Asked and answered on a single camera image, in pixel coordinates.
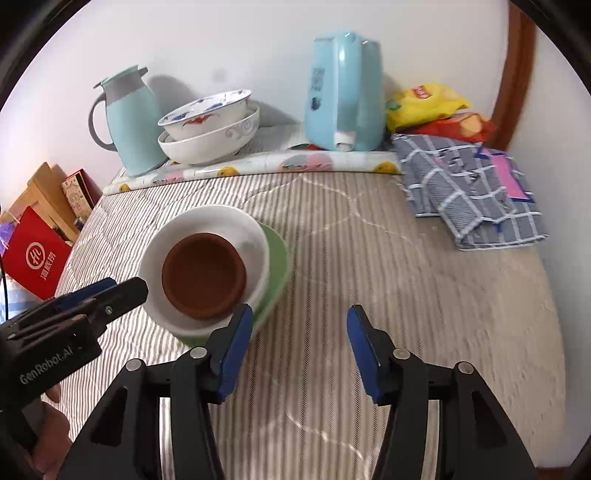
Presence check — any plain white bowl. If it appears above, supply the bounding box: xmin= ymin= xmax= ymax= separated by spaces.
xmin=140 ymin=205 xmax=271 ymax=340

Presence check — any white bowl with blue swirl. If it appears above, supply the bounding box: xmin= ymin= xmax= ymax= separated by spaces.
xmin=158 ymin=105 xmax=260 ymax=165

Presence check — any striped quilt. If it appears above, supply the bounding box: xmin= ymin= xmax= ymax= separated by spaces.
xmin=41 ymin=166 xmax=568 ymax=480

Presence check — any red paper bag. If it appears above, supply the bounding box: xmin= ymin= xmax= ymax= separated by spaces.
xmin=2 ymin=206 xmax=75 ymax=300

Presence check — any yellow chip bag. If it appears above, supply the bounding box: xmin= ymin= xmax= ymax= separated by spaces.
xmin=385 ymin=83 xmax=472 ymax=132

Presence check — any teal thermos jug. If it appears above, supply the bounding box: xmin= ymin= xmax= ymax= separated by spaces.
xmin=89 ymin=66 xmax=169 ymax=177

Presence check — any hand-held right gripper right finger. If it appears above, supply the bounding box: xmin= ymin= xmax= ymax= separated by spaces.
xmin=346 ymin=304 xmax=541 ymax=480

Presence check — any patterned gift box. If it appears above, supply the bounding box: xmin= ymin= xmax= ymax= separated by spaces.
xmin=61 ymin=169 xmax=103 ymax=222

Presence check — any red chip bag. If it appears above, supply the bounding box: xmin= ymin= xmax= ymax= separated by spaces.
xmin=418 ymin=112 xmax=497 ymax=143

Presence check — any blue tissue box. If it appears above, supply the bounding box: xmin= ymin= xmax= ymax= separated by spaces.
xmin=304 ymin=31 xmax=387 ymax=152

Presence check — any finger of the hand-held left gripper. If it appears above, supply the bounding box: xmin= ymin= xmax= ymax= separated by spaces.
xmin=88 ymin=276 xmax=149 ymax=330
xmin=53 ymin=278 xmax=118 ymax=311

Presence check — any grey plaid cloth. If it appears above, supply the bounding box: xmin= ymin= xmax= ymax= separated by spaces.
xmin=392 ymin=134 xmax=549 ymax=251

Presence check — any person's left hand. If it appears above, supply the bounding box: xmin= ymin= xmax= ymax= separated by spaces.
xmin=23 ymin=385 xmax=75 ymax=480

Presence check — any fruit print plastic sheet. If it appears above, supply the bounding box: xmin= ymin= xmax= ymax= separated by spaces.
xmin=102 ymin=124 xmax=402 ymax=195

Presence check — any cardboard box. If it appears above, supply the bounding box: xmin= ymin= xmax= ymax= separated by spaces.
xmin=9 ymin=161 xmax=81 ymax=245

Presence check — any green plate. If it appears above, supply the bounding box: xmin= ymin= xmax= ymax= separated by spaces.
xmin=178 ymin=222 xmax=291 ymax=348

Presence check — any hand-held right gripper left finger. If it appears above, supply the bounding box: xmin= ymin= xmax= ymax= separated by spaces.
xmin=60 ymin=304 xmax=254 ymax=480

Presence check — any brown bowl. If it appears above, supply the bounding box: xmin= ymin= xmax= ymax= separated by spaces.
xmin=161 ymin=233 xmax=247 ymax=319

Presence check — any wooden door frame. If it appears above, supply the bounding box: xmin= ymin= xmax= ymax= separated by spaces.
xmin=489 ymin=18 xmax=536 ymax=151

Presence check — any crane print porcelain bowl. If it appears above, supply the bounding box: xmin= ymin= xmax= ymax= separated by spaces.
xmin=158 ymin=89 xmax=254 ymax=141

